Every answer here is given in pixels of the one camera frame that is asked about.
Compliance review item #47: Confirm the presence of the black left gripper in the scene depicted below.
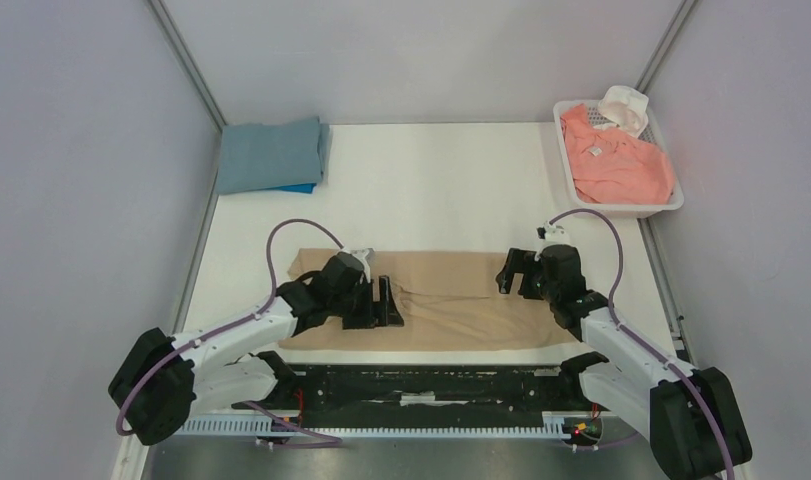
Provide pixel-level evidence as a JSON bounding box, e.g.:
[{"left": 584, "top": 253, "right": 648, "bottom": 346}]
[{"left": 329, "top": 273, "right": 403, "bottom": 329}]

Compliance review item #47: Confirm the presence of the beige t shirt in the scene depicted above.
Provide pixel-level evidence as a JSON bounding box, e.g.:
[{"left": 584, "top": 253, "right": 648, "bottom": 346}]
[{"left": 279, "top": 251, "right": 575, "bottom": 352}]

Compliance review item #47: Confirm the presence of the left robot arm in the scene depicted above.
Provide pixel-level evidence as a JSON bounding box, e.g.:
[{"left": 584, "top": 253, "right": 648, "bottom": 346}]
[{"left": 108, "top": 249, "right": 405, "bottom": 446}]

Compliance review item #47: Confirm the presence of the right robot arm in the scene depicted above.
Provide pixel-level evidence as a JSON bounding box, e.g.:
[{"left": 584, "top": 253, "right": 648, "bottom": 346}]
[{"left": 496, "top": 244, "right": 753, "bottom": 479}]

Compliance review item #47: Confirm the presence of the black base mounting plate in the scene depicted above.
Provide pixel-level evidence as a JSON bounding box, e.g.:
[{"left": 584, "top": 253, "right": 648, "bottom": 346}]
[{"left": 258, "top": 364, "right": 606, "bottom": 429}]

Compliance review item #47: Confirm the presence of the pink t shirt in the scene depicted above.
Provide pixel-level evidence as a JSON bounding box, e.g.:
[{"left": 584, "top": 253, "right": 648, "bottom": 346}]
[{"left": 560, "top": 104, "right": 676, "bottom": 205}]

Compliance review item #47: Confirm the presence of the folded bright blue t shirt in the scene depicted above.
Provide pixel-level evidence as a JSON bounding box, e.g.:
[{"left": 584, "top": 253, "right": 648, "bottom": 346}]
[{"left": 272, "top": 183, "right": 316, "bottom": 194}]

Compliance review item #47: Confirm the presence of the white plastic basket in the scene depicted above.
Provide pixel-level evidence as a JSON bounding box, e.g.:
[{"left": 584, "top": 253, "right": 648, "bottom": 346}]
[{"left": 552, "top": 99, "right": 684, "bottom": 219}]

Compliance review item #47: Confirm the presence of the white t shirt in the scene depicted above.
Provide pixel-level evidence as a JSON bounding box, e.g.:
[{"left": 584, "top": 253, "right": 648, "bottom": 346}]
[{"left": 596, "top": 85, "right": 649, "bottom": 138}]

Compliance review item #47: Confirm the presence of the folded grey-blue t shirt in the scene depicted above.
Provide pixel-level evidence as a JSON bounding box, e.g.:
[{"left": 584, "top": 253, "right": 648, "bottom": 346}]
[{"left": 215, "top": 117, "right": 331, "bottom": 195}]

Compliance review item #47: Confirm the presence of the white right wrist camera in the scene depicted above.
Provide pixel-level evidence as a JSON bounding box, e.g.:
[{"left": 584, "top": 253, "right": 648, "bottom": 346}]
[{"left": 537, "top": 223, "right": 573, "bottom": 250}]

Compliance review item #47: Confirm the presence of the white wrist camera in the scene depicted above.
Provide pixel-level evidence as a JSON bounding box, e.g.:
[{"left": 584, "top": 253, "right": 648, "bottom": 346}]
[
  {"left": 338, "top": 248, "right": 375, "bottom": 281},
  {"left": 537, "top": 223, "right": 573, "bottom": 250}
]

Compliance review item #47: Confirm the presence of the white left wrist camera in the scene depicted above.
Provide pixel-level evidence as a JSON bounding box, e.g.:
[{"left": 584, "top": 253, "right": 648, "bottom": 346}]
[{"left": 338, "top": 248, "right": 375, "bottom": 281}]

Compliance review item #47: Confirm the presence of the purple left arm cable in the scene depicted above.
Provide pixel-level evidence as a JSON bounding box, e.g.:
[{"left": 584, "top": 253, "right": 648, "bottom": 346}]
[{"left": 115, "top": 219, "right": 345, "bottom": 450}]

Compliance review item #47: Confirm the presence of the white slotted cable duct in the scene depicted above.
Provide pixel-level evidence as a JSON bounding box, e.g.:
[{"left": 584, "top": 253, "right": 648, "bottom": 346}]
[{"left": 174, "top": 414, "right": 571, "bottom": 441}]

